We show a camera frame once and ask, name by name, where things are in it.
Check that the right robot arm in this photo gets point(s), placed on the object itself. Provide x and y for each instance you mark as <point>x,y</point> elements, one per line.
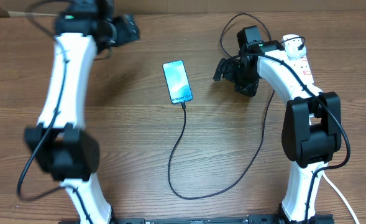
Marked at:
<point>310,134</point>

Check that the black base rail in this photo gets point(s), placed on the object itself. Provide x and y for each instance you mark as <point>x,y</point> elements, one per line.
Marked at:
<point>251,219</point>

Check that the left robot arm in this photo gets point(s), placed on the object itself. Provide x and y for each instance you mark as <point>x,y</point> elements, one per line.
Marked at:
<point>59,142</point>

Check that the white power strip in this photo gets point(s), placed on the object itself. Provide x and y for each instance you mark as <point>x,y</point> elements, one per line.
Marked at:
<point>303,70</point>

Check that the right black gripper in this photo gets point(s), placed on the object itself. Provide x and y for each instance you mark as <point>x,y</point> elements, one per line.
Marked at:
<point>248,89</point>

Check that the smartphone with teal screen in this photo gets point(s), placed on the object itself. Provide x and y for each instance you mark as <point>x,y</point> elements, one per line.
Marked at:
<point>177,82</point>

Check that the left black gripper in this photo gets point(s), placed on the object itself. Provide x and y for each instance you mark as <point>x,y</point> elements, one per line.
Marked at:
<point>122,35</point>

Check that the white charger adapter plug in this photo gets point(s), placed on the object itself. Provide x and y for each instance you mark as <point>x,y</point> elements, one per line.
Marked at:
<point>294,46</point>

